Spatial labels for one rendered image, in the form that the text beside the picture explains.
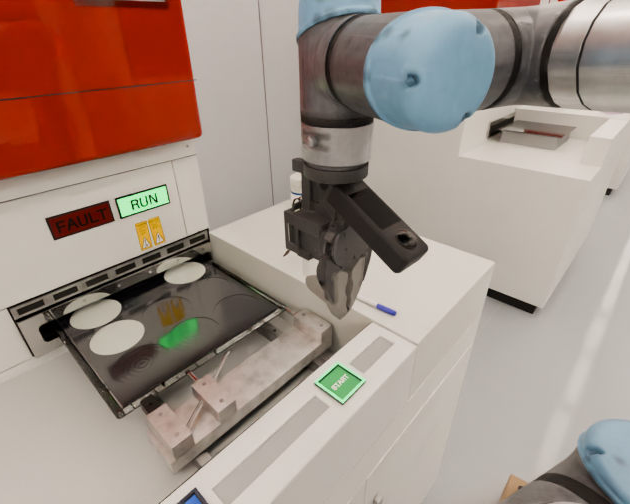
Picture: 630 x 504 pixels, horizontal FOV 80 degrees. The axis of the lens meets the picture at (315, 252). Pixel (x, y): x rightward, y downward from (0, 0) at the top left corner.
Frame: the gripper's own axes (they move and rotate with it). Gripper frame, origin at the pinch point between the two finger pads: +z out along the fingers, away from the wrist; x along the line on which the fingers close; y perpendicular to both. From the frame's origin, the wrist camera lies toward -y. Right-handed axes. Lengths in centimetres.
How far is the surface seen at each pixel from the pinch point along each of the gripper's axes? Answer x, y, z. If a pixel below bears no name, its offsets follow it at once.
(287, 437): 11.4, 0.1, 14.4
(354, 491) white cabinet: 1.3, -4.6, 36.5
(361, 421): 0.8, -4.5, 17.9
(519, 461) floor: -81, -24, 110
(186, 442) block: 19.6, 13.6, 20.3
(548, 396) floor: -121, -24, 110
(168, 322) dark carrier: 7.8, 40.4, 20.4
